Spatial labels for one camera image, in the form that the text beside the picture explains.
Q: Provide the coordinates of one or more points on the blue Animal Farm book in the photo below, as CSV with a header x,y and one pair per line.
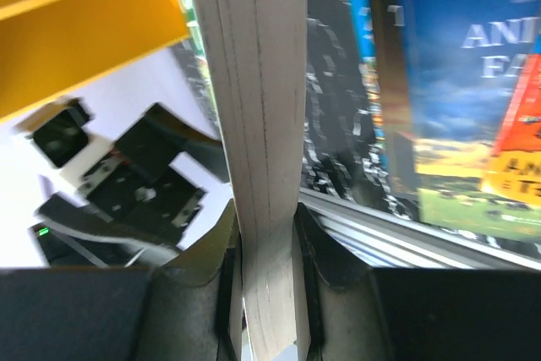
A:
x,y
447,71

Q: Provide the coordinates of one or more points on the orange 130-storey treehouse book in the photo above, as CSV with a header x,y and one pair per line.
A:
x,y
513,168

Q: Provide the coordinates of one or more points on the yellow two-compartment shelf box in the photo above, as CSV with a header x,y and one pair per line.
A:
x,y
51,47

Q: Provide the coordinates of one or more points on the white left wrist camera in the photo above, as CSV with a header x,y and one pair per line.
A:
x,y
55,141

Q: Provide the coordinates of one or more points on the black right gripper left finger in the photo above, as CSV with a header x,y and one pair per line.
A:
x,y
188,309

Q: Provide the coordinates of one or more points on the aluminium frame rail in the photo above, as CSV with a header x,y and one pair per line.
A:
x,y
385,240

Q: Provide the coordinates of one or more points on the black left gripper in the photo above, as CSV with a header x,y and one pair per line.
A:
x,y
134,195

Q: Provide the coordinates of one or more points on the light blue treehouse book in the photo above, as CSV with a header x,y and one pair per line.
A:
x,y
360,11

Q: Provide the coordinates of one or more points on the green 104-storey treehouse book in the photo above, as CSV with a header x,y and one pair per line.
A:
x,y
256,53

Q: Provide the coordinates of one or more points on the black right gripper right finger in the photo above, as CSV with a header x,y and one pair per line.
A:
x,y
346,309

